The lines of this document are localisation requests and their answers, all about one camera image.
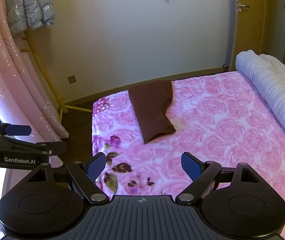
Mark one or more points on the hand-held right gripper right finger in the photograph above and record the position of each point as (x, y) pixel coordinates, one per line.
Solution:
(191, 166)

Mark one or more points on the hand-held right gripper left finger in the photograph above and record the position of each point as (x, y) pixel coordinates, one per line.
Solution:
(96, 167)

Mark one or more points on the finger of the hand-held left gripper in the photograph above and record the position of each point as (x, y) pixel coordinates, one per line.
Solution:
(45, 148)
(20, 130)

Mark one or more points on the brown knitted vest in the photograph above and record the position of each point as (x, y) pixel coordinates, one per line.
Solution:
(152, 110)

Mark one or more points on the yellow clothes rack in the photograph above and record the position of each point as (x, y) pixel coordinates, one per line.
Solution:
(46, 80)

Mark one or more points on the pink curtain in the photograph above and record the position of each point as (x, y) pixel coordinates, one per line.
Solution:
(7, 80)

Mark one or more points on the pink floral blanket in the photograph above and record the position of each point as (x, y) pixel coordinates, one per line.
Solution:
(232, 130)

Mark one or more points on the lavender ribbed quilt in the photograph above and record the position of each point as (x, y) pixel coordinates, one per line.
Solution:
(270, 87)

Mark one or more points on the silver puffer jacket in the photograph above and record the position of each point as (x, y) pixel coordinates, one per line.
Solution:
(30, 2)

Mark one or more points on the wooden door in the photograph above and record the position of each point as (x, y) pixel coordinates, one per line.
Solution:
(250, 35)

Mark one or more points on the brass wall socket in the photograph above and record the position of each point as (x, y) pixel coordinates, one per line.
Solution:
(71, 79)

